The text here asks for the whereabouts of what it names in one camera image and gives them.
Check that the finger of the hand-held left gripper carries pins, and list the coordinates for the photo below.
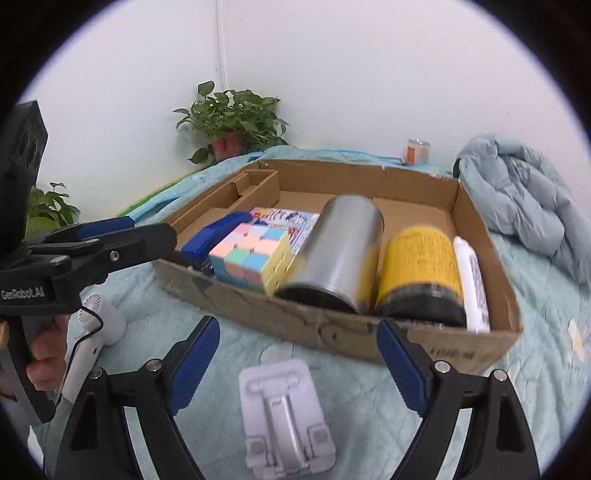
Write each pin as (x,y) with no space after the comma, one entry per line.
(106,227)
(138,242)

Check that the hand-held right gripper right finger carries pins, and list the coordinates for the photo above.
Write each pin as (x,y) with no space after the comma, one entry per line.
(401,364)

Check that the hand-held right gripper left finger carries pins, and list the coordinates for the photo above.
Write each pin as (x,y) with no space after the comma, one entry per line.
(194,364)

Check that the blue stapler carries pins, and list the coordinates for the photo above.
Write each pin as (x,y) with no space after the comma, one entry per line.
(207,237)

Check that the white tube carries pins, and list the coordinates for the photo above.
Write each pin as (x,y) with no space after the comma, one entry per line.
(473,286)

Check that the pastel puzzle cube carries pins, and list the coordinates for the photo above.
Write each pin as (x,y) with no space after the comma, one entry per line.
(244,258)

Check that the yellow label jar black lid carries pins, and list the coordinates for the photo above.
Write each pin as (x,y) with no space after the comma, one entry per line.
(420,258)

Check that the silver metal tin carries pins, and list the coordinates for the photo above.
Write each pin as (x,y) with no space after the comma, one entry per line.
(337,249)

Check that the brown cardboard box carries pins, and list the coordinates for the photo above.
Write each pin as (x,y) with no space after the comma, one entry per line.
(415,210)

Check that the colourful board game box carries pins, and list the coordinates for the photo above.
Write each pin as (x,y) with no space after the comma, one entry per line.
(295,221)

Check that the person's left hand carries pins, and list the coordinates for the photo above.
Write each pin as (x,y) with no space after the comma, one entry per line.
(46,364)

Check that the large leafy plant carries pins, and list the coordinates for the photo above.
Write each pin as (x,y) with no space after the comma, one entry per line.
(51,207)

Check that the green cloth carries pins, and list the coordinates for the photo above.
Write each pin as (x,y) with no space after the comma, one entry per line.
(152,196)

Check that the light blue blanket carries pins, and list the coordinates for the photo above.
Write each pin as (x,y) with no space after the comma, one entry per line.
(360,397)

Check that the white handheld fan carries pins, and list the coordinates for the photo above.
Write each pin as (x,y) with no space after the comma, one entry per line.
(108,323)

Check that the white phone stand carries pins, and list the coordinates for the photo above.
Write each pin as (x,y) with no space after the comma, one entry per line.
(281,415)

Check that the small potted plant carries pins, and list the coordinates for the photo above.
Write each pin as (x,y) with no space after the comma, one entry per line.
(231,115)

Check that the pale blue quilt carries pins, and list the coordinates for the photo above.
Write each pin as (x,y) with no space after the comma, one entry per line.
(521,198)

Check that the small glass jar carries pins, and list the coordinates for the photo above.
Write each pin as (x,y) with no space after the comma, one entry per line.
(417,154)

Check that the white wall pipe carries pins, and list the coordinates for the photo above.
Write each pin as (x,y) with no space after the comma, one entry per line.
(222,46)

